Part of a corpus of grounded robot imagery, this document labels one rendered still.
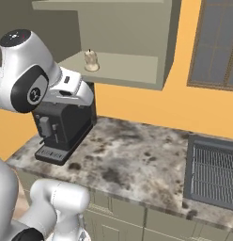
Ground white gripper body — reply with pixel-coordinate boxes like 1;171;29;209
42;81;95;107

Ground cream candle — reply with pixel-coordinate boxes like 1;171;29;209
83;48;101;72

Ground black coffee machine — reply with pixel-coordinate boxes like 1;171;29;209
31;82;98;167

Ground olive base cabinets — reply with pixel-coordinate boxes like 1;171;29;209
15;169;233;241

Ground brown framed window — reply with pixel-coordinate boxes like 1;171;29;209
186;0;233;92

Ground grey dish drying rack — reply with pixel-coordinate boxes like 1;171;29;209
182;134;233;212

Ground open olive wall cabinet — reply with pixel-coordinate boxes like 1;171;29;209
31;0;182;91

